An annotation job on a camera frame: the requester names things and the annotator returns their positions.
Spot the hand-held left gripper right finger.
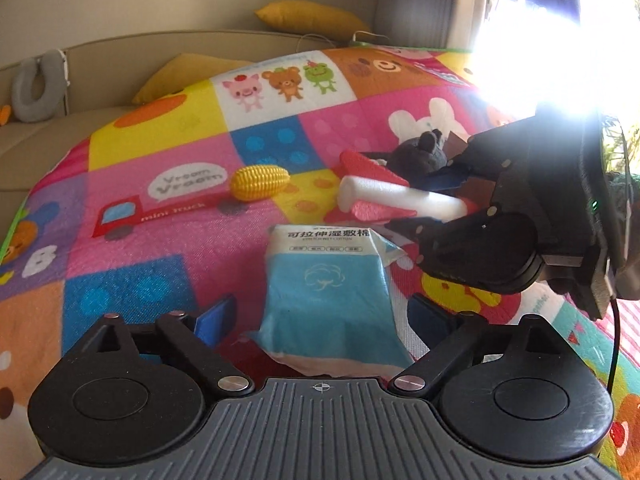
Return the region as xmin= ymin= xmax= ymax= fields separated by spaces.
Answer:
xmin=387 ymin=294 xmax=568 ymax=398

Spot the green potted plant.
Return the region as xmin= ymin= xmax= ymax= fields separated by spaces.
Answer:
xmin=602 ymin=115 xmax=640 ymax=188

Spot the black plush toy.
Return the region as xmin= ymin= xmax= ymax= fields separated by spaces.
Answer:
xmin=385 ymin=129 xmax=451 ymax=182

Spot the colourful cartoon printed play mat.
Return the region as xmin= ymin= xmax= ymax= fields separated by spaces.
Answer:
xmin=0 ymin=45 xmax=640 ymax=480

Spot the yellow pillow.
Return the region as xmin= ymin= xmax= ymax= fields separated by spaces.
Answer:
xmin=131 ymin=52 xmax=253 ymax=106
xmin=255 ymin=0 xmax=373 ymax=46

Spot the yellow toy corn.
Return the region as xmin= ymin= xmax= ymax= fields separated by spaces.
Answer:
xmin=229 ymin=165 xmax=292 ymax=204

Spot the blue white cotton pad packet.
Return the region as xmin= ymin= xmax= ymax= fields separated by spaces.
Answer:
xmin=250 ymin=225 xmax=417 ymax=379

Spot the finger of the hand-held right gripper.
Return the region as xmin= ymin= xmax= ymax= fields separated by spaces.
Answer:
xmin=387 ymin=205 xmax=502 ymax=263
xmin=427 ymin=119 xmax=538 ymax=196

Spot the black cable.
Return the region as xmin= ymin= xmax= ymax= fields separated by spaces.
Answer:
xmin=606 ymin=295 xmax=624 ymax=397

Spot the beige sofa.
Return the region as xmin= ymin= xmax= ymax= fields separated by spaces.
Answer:
xmin=0 ymin=0 xmax=481 ymax=221

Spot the grey neck pillow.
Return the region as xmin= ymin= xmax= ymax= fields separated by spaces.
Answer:
xmin=11 ymin=49 xmax=68 ymax=123

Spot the white foam tube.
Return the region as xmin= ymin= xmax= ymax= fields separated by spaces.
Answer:
xmin=325 ymin=150 xmax=478 ymax=226

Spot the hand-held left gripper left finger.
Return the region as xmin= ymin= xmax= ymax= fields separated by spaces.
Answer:
xmin=75 ymin=294 xmax=255 ymax=397

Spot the white cable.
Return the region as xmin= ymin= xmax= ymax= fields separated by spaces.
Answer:
xmin=295 ymin=30 xmax=391 ymax=54

